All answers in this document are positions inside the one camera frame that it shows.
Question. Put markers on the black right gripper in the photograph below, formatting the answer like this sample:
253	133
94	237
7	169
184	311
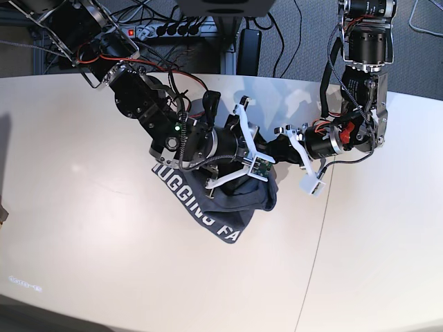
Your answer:
231	141

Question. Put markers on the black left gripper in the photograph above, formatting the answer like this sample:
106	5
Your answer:
319	140

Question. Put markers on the blue-grey T-shirt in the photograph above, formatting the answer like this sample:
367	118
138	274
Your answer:
225	215

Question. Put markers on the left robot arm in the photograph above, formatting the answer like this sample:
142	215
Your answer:
353	89

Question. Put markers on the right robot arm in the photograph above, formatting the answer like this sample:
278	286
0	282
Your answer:
225	157

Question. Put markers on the black power adapter brick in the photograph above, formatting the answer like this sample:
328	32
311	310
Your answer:
249	52

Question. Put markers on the white power strip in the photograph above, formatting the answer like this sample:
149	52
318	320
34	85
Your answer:
162	30

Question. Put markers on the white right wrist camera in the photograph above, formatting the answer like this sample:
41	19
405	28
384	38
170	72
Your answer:
260	168

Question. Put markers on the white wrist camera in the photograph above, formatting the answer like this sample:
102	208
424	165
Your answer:
312	185
260	168

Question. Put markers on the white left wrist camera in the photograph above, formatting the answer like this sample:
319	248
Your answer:
312	185

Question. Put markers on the black camera mount overhead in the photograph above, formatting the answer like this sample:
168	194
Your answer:
225	8

